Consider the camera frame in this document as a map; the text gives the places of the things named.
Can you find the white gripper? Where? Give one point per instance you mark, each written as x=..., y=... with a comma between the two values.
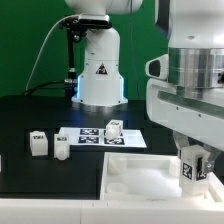
x=202, y=120

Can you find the white square tabletop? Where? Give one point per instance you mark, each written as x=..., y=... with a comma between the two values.
x=138, y=177

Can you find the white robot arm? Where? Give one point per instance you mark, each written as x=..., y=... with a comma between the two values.
x=185, y=91

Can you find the white marker sheet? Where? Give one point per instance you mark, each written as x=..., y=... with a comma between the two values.
x=96, y=136

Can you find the white obstacle fence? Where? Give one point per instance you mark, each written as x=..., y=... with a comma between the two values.
x=41, y=211

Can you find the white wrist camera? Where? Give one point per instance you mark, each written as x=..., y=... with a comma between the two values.
x=158, y=67

